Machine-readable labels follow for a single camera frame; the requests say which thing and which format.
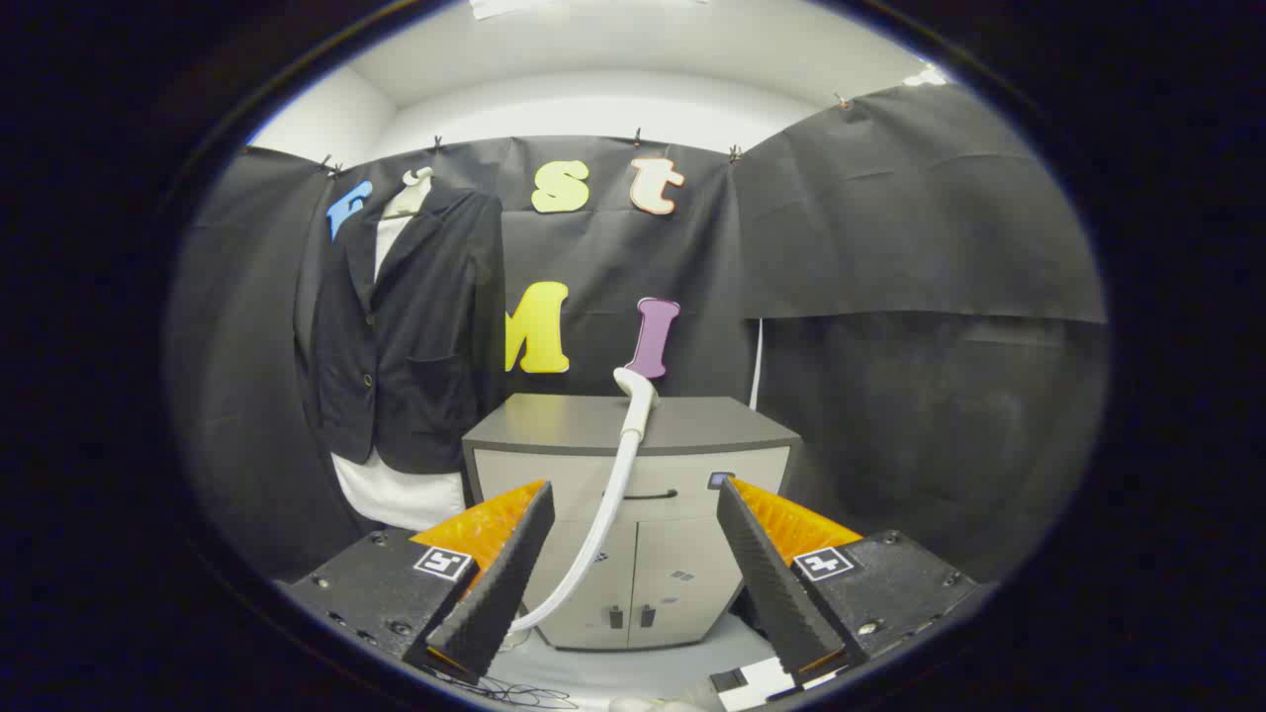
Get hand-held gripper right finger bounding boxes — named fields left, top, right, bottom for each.
left=716, top=478, right=995, bottom=688

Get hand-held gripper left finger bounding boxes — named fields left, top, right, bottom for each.
left=280, top=480, right=557, bottom=685

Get white shirt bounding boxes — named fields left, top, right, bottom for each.
left=331, top=193, right=468, bottom=532

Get white garment steamer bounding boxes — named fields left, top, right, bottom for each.
left=504, top=367, right=662, bottom=634

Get black suit jacket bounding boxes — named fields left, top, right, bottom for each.
left=295, top=185, right=507, bottom=476

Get white clothes hanger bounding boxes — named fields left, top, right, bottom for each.
left=399, top=166, right=437, bottom=220

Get grey cabinet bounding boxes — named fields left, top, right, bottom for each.
left=462, top=394, right=802, bottom=652

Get thin black floor cables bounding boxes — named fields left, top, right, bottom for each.
left=435, top=667, right=580, bottom=710

